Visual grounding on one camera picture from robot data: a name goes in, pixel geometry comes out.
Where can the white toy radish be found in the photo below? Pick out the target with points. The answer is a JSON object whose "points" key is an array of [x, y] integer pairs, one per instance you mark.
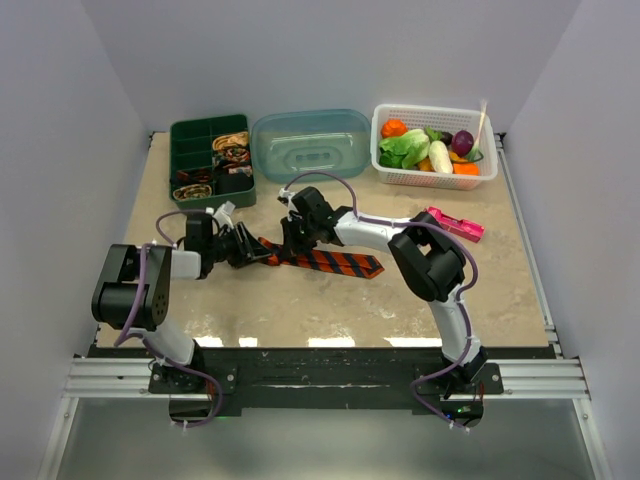
{"points": [[439, 158]]}

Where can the orange navy striped tie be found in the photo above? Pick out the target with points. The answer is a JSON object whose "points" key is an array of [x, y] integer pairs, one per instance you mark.
{"points": [[345, 264]]}

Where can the white perforated plastic basket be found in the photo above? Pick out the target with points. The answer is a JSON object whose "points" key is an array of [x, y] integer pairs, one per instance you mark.
{"points": [[432, 119]]}

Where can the rolled red brown tie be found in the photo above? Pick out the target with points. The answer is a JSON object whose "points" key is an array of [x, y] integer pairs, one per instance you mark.
{"points": [[198, 176]]}

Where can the pink rectangular box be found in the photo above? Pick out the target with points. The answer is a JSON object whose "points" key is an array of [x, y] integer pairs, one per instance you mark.
{"points": [[460, 227]]}

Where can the green compartment organizer box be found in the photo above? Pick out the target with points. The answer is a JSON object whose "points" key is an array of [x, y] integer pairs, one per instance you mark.
{"points": [[191, 149]]}

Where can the rolled dark patterned tie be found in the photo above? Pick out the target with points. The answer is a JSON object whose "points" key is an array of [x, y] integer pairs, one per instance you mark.
{"points": [[231, 161]]}

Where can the purple toy onion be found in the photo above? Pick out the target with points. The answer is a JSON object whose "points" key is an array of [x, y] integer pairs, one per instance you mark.
{"points": [[462, 143]]}

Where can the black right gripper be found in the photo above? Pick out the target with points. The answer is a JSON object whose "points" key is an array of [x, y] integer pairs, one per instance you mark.
{"points": [[291, 247]]}

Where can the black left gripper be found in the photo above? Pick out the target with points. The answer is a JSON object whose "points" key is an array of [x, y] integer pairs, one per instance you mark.
{"points": [[248, 249]]}

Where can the rolled patterned tie top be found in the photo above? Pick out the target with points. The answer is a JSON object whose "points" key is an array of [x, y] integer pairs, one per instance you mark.
{"points": [[231, 140]]}

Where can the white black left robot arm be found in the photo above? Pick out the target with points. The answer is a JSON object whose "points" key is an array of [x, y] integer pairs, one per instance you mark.
{"points": [[132, 294]]}

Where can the orange toy pumpkin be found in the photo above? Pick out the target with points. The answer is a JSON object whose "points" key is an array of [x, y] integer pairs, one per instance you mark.
{"points": [[393, 128]]}

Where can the green toy lettuce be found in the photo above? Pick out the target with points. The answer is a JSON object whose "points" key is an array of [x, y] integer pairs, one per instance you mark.
{"points": [[405, 151]]}

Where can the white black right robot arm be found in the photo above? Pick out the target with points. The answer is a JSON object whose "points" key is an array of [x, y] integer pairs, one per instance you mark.
{"points": [[431, 263]]}

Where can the orange toy carrot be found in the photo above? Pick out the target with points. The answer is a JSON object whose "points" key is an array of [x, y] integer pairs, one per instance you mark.
{"points": [[466, 168]]}

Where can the rolled floral tie front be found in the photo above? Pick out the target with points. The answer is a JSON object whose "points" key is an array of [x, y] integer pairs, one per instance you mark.
{"points": [[192, 192]]}

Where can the teal translucent plastic tub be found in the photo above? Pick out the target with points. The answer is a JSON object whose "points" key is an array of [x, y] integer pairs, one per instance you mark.
{"points": [[286, 145]]}

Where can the dark purple toy eggplant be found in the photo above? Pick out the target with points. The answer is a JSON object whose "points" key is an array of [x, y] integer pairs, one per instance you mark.
{"points": [[444, 137]]}

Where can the yellow toy pepper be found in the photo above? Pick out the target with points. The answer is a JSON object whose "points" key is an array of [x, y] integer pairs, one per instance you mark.
{"points": [[425, 165]]}

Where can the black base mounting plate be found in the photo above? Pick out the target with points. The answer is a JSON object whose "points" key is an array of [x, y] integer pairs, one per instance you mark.
{"points": [[406, 379]]}

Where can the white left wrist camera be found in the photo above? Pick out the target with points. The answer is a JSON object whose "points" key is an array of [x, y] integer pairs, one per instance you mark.
{"points": [[222, 215]]}

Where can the aluminium frame rail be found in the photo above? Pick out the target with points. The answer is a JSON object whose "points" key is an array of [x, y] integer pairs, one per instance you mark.
{"points": [[511, 379]]}

